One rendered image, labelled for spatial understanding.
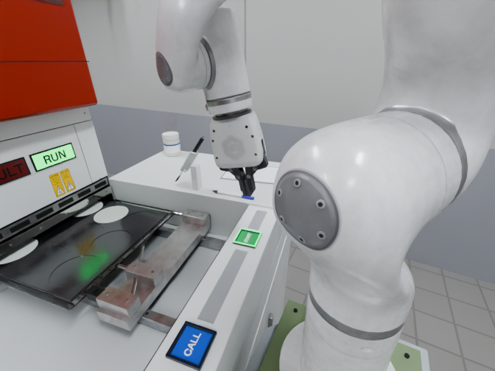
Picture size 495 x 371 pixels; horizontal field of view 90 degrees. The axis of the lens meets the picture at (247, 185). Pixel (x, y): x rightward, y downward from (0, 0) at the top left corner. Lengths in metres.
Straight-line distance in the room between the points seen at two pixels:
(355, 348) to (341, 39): 1.69
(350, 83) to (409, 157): 1.64
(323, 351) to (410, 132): 0.29
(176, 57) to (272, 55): 1.60
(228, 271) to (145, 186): 0.48
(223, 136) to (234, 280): 0.28
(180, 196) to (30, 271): 0.40
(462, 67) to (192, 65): 0.30
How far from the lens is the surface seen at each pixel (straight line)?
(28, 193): 0.86
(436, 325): 1.93
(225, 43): 0.45
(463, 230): 2.16
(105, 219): 0.89
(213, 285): 0.51
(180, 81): 0.41
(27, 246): 0.89
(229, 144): 0.48
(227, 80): 0.44
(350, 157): 0.18
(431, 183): 0.22
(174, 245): 0.74
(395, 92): 0.30
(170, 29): 0.39
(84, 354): 0.68
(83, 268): 0.73
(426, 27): 0.24
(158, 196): 0.89
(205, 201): 0.79
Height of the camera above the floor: 1.34
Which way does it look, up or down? 27 degrees down
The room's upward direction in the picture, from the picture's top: straight up
